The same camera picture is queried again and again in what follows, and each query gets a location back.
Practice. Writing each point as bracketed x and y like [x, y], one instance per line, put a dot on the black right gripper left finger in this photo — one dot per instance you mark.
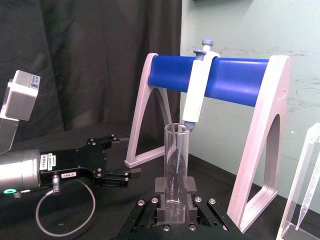
[146, 212]

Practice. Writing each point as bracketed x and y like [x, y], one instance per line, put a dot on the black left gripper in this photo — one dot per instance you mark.
[75, 162]

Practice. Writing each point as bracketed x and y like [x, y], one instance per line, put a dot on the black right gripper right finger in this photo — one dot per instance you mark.
[208, 212]

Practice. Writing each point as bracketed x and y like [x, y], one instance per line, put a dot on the clear glass tube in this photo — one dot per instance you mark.
[176, 195]

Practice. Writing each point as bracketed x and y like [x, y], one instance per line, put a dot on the clear acrylic rack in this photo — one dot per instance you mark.
[291, 200]

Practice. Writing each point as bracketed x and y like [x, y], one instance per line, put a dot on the white pipette with blue plunger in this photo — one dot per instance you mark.
[197, 87]

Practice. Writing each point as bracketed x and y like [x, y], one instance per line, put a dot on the white stand with blue bar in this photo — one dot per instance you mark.
[232, 80]

